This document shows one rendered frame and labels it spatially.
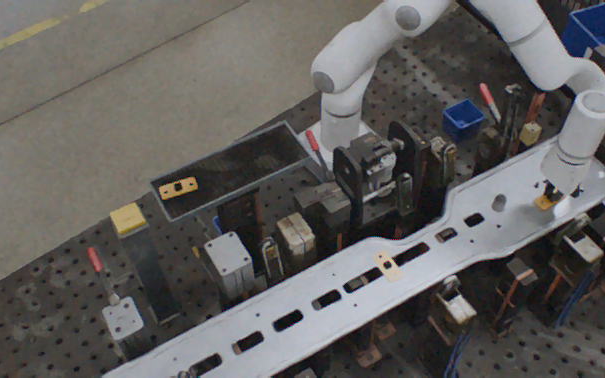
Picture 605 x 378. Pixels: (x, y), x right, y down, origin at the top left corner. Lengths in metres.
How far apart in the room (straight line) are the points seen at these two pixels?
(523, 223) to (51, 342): 1.28
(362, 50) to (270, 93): 1.74
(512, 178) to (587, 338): 0.49
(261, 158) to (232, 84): 1.89
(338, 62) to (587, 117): 0.61
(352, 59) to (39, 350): 1.13
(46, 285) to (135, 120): 1.48
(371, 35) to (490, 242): 0.58
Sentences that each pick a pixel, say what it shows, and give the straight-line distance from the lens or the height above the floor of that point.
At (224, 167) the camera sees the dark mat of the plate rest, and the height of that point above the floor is 1.16.
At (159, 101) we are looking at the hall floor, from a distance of 3.42.
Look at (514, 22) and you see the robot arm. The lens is 1.43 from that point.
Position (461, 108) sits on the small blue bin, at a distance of 2.29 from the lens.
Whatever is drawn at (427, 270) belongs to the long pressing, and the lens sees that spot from 1.60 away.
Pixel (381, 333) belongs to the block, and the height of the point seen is 0.70.
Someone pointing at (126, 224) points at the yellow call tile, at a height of 1.16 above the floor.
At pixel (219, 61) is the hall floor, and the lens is 3.58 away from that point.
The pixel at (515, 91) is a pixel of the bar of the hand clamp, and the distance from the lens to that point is 1.73.
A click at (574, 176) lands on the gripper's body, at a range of 1.65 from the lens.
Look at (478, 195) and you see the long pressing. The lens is 1.75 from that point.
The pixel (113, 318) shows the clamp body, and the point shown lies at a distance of 1.52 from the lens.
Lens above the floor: 2.37
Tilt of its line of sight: 53 degrees down
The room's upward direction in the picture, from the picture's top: 1 degrees counter-clockwise
